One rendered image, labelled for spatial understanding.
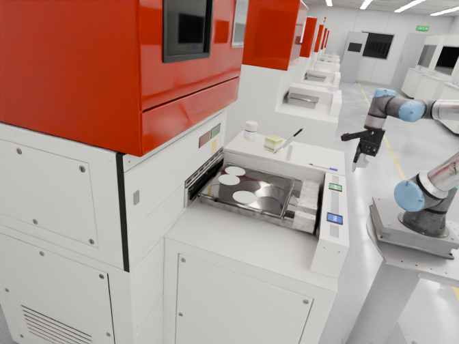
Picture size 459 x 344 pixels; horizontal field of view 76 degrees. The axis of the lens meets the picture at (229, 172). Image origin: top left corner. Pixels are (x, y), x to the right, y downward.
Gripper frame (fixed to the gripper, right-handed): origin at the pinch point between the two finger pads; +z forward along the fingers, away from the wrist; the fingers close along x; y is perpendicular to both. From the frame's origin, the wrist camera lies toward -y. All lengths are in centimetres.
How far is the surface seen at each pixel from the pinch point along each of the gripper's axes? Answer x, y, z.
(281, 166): -2.3, -32.2, 10.2
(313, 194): -7.7, -11.5, 15.7
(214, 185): -37, -48, 16
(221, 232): -52, -32, 25
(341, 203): -21.5, 2.7, 8.5
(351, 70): 1194, -258, -28
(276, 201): -29.0, -20.9, 15.4
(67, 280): -94, -67, 43
